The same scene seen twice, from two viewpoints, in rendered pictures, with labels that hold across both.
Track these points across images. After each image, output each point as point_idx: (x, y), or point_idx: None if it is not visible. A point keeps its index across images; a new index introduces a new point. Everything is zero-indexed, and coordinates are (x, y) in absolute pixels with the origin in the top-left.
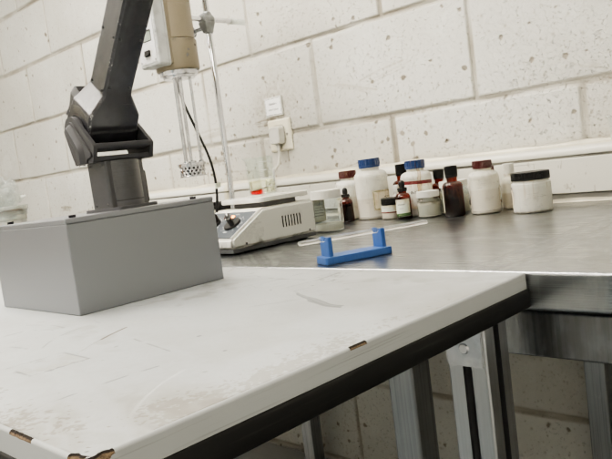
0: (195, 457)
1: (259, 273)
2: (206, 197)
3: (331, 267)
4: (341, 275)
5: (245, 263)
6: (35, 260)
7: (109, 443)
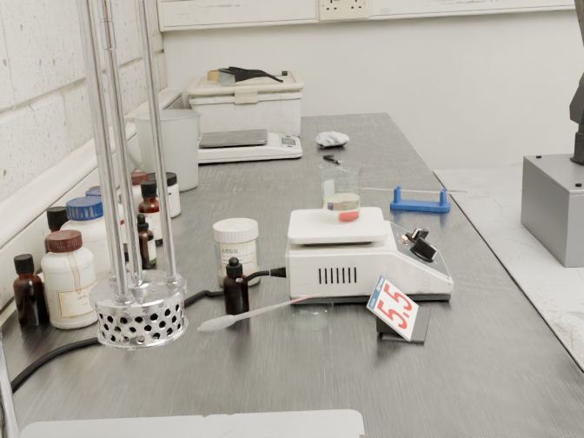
0: None
1: (494, 217)
2: (528, 155)
3: (454, 205)
4: (473, 195)
5: (467, 239)
6: None
7: None
